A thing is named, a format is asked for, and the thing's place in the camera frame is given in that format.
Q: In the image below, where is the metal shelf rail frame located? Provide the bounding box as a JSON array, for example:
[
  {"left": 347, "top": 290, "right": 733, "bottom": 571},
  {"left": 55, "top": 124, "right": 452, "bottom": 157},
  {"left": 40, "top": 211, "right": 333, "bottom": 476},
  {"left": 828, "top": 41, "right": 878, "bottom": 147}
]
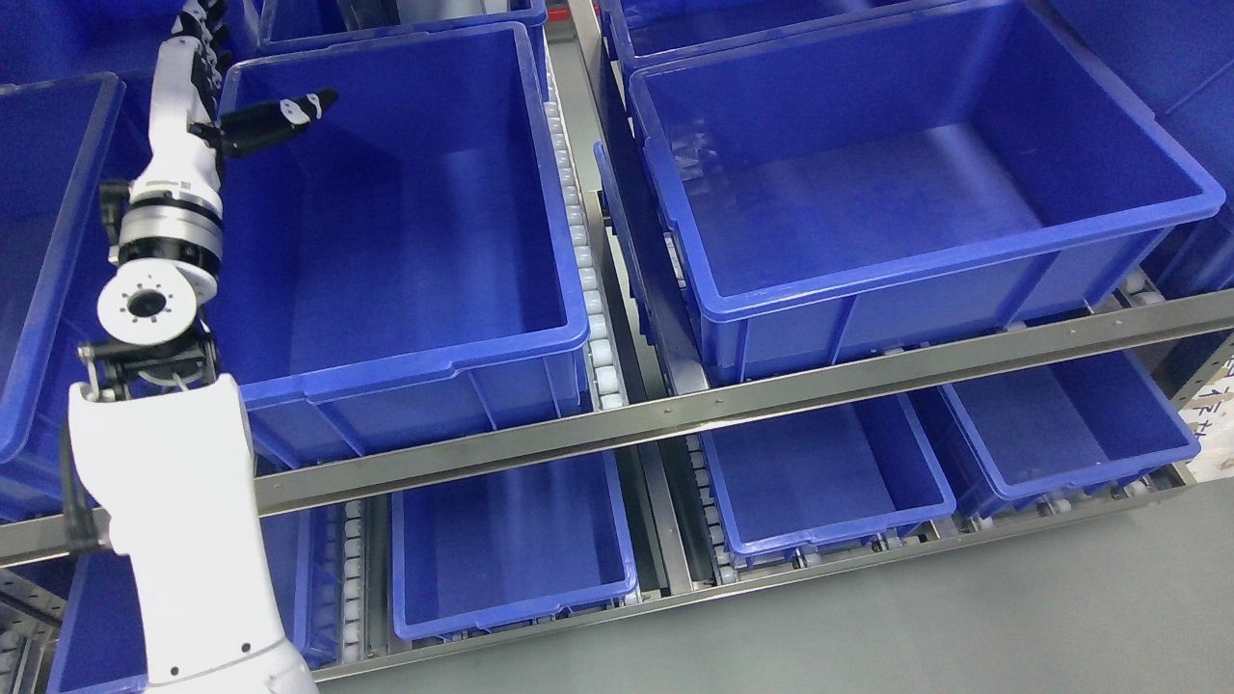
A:
[{"left": 0, "top": 0, "right": 1234, "bottom": 685}]

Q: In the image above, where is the lower blue bin left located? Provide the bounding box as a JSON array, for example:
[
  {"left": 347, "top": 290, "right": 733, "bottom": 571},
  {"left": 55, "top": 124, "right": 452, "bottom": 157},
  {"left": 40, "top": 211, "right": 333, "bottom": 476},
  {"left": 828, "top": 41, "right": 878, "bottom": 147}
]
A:
[{"left": 47, "top": 505, "right": 346, "bottom": 693}]

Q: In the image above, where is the blue bin far left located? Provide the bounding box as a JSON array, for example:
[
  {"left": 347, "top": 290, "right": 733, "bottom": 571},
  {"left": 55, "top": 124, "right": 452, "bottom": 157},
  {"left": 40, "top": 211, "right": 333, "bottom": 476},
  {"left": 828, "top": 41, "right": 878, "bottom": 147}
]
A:
[{"left": 1, "top": 73, "right": 143, "bottom": 522}]

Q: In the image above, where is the lower blue bin centre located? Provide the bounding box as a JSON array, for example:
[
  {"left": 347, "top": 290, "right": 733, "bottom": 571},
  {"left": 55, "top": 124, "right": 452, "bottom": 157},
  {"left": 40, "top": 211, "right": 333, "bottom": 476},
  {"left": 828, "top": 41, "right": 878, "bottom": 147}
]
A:
[{"left": 389, "top": 451, "right": 636, "bottom": 641}]

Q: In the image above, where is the large blue bin centre-left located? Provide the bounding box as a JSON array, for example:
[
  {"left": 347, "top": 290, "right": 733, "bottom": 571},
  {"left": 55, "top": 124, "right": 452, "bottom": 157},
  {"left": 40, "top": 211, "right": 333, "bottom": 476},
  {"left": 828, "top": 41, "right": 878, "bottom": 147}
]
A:
[{"left": 206, "top": 22, "right": 589, "bottom": 468}]

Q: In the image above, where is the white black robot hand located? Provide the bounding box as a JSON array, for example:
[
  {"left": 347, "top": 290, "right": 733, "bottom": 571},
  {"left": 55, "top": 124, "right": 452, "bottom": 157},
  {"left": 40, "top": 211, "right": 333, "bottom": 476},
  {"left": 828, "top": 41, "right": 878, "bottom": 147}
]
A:
[{"left": 130, "top": 1, "right": 338, "bottom": 216}]

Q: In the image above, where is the lower blue bin right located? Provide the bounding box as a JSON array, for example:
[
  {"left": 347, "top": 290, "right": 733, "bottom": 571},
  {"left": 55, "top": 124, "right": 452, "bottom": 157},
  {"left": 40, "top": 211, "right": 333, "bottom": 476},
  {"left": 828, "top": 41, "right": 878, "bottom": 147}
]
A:
[{"left": 908, "top": 349, "right": 1199, "bottom": 519}]

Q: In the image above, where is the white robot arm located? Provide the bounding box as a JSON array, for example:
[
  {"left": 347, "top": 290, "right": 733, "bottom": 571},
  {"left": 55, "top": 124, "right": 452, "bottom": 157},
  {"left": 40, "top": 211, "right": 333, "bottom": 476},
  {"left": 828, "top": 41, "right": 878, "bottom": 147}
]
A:
[{"left": 67, "top": 180, "right": 317, "bottom": 693}]

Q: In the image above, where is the lower blue bin middle-right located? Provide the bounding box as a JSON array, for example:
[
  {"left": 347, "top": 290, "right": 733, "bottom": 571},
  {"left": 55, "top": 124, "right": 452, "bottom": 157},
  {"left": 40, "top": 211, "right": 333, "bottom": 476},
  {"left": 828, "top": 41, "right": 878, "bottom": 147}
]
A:
[{"left": 700, "top": 394, "right": 958, "bottom": 564}]

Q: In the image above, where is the large blue bin right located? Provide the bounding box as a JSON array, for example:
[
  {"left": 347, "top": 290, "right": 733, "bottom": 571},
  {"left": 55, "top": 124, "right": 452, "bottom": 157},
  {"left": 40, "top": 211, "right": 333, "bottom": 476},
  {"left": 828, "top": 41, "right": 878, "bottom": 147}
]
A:
[{"left": 629, "top": 1, "right": 1225, "bottom": 387}]

